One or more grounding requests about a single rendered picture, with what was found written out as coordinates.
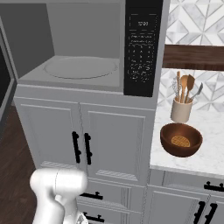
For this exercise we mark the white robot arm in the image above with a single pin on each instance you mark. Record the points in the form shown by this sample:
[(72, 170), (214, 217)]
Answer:
[(55, 189)]

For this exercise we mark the grey cupboard door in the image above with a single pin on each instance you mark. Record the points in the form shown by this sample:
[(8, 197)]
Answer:
[(220, 210), (46, 131), (172, 207), (116, 140)]

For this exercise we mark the round golden waffle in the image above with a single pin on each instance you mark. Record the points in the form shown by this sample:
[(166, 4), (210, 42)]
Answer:
[(180, 141)]

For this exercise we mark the grey open microwave oven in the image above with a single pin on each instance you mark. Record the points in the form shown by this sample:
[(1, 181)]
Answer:
[(87, 38)]

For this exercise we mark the brown wooden bowl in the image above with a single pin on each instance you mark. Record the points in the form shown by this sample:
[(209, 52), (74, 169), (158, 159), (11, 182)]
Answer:
[(182, 150)]

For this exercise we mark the dark microwave door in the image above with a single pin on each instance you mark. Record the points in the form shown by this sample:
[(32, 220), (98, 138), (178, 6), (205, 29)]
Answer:
[(5, 81)]

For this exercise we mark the grey round turntable plate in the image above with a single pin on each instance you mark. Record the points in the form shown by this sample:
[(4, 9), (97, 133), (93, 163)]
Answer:
[(81, 67)]

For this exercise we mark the beige utensil pot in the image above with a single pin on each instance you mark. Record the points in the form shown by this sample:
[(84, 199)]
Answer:
[(180, 112)]

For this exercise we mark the thin wooden stick utensil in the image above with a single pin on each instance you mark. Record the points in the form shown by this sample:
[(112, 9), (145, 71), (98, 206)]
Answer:
[(178, 84)]

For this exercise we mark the wooden spoon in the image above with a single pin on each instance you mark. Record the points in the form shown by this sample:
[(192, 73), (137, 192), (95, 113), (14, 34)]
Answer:
[(183, 83)]

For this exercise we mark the grey drawer front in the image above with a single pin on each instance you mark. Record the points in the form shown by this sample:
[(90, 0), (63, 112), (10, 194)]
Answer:
[(116, 194), (116, 215), (186, 182)]

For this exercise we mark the wooden spatula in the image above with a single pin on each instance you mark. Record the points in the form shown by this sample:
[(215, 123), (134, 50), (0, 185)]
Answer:
[(190, 83)]

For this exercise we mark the grey metal utensil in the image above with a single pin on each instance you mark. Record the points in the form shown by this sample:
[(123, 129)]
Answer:
[(197, 92)]

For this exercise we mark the dark wooden shelf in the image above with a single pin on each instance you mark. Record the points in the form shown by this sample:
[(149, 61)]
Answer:
[(192, 57)]

